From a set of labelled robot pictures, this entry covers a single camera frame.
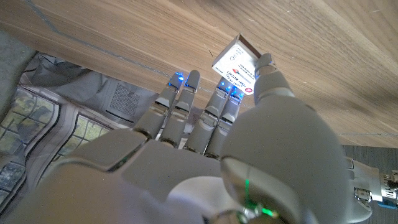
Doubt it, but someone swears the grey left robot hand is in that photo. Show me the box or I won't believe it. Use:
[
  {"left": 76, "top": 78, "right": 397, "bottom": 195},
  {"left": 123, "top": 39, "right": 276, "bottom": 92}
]
[{"left": 0, "top": 52, "right": 385, "bottom": 224}]

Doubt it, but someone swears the printed window backdrop cloth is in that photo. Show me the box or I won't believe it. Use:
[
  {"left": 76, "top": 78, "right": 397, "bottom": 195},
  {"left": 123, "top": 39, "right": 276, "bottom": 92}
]
[{"left": 0, "top": 51, "right": 200, "bottom": 215}]

